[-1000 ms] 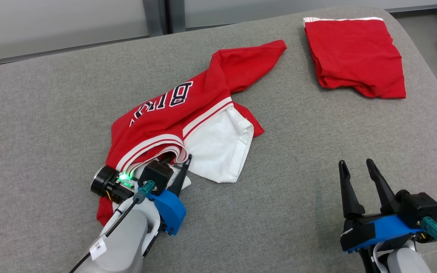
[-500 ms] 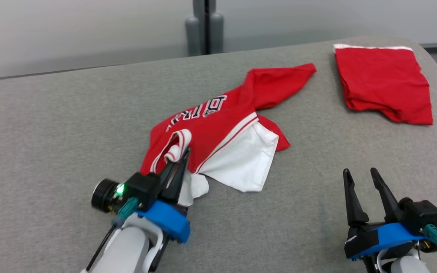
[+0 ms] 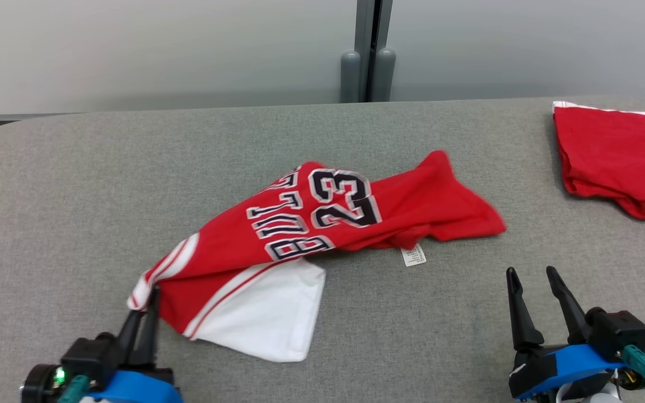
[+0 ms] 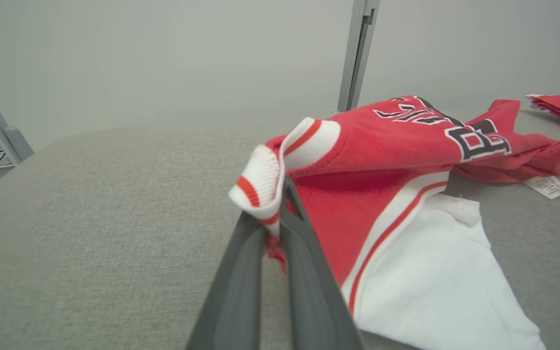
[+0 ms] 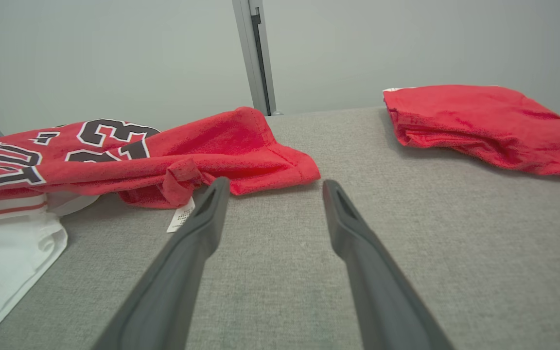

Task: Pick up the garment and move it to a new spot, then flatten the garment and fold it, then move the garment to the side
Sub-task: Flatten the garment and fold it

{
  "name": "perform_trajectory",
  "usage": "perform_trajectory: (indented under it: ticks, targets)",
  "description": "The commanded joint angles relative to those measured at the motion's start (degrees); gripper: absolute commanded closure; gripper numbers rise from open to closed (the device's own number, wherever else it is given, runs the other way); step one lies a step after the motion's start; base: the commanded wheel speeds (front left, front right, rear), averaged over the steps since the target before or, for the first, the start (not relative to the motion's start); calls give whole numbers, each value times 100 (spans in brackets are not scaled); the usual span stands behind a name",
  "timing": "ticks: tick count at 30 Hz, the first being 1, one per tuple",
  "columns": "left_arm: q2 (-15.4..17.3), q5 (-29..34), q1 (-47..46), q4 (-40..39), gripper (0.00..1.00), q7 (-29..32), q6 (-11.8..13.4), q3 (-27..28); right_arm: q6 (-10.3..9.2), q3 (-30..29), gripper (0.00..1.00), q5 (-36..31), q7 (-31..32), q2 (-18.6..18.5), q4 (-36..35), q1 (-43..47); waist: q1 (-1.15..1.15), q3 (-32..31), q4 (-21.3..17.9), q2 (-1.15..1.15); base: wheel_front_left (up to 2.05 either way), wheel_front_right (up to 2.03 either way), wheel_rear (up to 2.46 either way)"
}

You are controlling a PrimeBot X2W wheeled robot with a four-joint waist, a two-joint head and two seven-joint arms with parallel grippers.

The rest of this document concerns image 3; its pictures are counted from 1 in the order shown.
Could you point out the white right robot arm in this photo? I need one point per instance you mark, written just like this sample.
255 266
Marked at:
597 397

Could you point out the teal left camera connector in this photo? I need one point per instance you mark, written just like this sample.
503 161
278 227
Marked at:
73 389

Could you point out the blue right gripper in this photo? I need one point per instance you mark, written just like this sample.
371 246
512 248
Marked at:
563 366

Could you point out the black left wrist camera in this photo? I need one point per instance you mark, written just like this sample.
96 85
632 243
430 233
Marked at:
90 355

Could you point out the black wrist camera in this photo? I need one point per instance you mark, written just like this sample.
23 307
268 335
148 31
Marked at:
619 330
90 355

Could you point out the grey wall base rail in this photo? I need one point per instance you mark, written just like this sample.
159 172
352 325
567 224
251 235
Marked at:
20 117

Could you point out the red basketball jersey number 23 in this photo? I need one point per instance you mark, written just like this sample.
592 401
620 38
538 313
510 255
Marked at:
412 207

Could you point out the grey rounded post bumper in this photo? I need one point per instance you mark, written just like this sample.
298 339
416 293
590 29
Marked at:
350 78
386 75

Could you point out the grey partition post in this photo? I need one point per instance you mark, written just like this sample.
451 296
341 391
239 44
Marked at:
374 33

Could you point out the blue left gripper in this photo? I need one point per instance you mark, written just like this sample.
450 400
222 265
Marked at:
138 389

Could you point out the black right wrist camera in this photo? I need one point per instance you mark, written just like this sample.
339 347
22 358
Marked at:
619 330

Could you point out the red white basketball shorts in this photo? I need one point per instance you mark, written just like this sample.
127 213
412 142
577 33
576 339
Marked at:
619 151

